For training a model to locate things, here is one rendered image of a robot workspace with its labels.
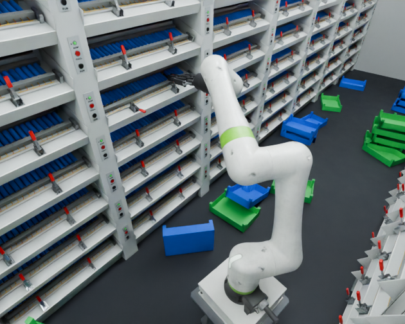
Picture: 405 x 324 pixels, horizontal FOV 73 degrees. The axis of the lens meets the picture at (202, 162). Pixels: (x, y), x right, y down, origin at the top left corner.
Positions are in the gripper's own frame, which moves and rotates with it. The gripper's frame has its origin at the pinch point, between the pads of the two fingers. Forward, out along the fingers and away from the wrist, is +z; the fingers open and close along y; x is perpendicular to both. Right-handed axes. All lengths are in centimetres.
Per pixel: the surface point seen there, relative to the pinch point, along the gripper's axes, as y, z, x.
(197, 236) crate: -20, -18, -86
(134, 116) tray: -28.3, -0.5, -9.6
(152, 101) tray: -15.5, 1.4, -7.0
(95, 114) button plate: -46.9, -3.0, -0.4
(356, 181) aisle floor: 114, -70, -111
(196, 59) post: 18.1, 0.5, 4.4
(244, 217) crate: 22, -23, -103
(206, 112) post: 23.0, 2.1, -28.1
